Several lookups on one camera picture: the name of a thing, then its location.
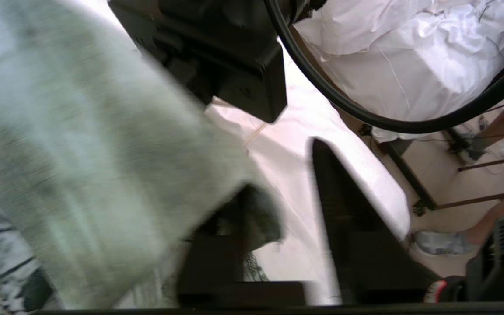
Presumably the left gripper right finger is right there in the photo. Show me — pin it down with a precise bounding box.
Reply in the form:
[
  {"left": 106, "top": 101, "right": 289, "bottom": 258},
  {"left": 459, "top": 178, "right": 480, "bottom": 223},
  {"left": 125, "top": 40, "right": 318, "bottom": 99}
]
[{"left": 311, "top": 138, "right": 439, "bottom": 305}]

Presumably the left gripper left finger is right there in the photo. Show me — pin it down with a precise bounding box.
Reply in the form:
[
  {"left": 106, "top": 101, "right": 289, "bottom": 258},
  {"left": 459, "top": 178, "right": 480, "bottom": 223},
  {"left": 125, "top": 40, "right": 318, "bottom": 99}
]
[{"left": 177, "top": 185, "right": 249, "bottom": 307}]

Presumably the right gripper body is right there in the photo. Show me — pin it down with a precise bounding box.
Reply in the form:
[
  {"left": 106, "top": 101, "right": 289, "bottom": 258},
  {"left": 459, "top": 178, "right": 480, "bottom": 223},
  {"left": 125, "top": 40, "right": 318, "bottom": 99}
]
[{"left": 108, "top": 0, "right": 288, "bottom": 124}]

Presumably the pale green towel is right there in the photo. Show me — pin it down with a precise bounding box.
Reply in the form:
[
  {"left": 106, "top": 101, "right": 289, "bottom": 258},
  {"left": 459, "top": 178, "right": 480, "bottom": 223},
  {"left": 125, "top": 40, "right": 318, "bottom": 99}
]
[{"left": 0, "top": 0, "right": 286, "bottom": 309}]

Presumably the white bed sheet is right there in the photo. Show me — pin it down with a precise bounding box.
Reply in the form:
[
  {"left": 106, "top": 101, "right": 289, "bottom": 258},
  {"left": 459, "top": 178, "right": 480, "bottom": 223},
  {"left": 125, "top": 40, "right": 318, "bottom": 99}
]
[{"left": 204, "top": 38, "right": 411, "bottom": 306}]

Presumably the brown metal rod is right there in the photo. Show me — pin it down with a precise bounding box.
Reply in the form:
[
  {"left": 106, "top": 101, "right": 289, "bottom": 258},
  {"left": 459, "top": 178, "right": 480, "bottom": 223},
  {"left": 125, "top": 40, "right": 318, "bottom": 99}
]
[
  {"left": 457, "top": 153, "right": 504, "bottom": 173},
  {"left": 435, "top": 191, "right": 504, "bottom": 211}
]

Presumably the white crumpled duvet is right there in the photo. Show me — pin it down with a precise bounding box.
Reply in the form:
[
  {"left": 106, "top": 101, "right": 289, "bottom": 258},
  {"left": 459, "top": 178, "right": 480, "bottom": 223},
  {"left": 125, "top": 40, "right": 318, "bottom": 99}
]
[{"left": 293, "top": 0, "right": 504, "bottom": 143}]

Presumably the black metal bed frame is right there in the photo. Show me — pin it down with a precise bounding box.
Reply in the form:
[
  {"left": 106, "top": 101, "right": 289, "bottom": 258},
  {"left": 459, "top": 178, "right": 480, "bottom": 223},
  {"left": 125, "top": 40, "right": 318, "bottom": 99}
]
[{"left": 378, "top": 139, "right": 439, "bottom": 217}]

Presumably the black cable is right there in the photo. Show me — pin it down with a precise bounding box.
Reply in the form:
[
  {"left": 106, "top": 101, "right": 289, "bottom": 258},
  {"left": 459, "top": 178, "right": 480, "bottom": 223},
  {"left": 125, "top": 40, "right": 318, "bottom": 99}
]
[{"left": 264, "top": 0, "right": 504, "bottom": 134}]

